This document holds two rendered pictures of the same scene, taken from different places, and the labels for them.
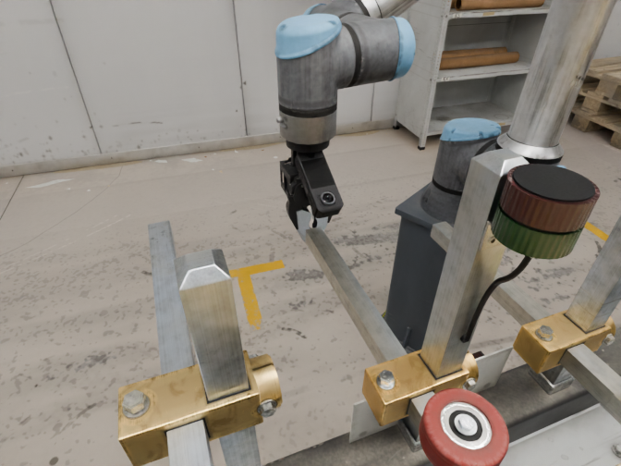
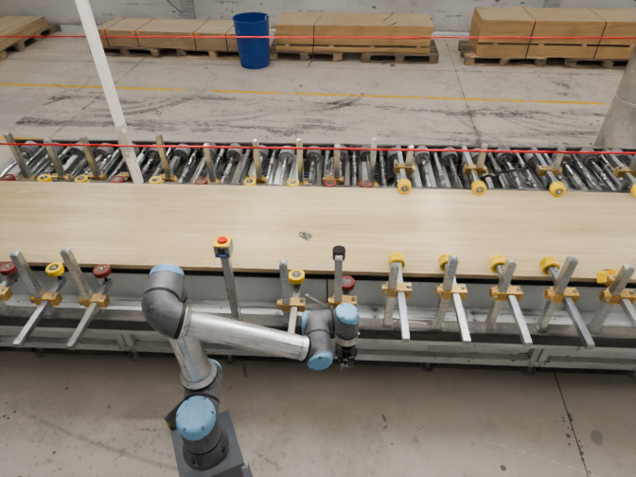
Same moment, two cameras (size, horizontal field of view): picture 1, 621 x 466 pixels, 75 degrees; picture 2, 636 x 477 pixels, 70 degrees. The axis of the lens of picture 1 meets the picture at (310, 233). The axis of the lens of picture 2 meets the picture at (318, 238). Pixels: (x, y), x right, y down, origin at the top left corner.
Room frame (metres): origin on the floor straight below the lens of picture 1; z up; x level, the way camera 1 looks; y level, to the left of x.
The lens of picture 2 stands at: (1.70, 0.38, 2.50)
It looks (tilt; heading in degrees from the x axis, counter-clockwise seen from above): 40 degrees down; 204
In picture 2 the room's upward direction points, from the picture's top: 1 degrees counter-clockwise
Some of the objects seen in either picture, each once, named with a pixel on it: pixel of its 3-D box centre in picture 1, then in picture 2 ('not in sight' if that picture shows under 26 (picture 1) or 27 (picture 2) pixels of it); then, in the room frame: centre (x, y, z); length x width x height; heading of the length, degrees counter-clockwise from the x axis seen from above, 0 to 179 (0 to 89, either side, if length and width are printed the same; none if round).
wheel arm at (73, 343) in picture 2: not in sight; (91, 311); (0.79, -1.26, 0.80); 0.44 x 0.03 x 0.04; 21
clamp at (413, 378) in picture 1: (421, 382); (342, 302); (0.29, -0.14, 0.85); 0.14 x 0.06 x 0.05; 111
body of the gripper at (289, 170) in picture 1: (306, 167); (345, 349); (0.62, 0.01, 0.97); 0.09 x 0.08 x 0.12; 21
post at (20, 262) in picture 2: not in sight; (35, 288); (0.83, -1.56, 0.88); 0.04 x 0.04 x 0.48; 21
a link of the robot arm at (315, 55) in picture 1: (309, 65); (346, 321); (0.62, 0.00, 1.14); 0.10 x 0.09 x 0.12; 119
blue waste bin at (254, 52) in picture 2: not in sight; (254, 40); (-4.58, -3.50, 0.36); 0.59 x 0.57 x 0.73; 17
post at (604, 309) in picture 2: not in sight; (608, 303); (-0.14, 1.01, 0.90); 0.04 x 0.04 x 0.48; 21
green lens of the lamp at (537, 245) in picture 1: (535, 223); not in sight; (0.25, -0.17, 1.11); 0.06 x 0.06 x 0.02
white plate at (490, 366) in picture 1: (432, 392); not in sight; (0.33, -0.18, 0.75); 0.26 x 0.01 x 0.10; 111
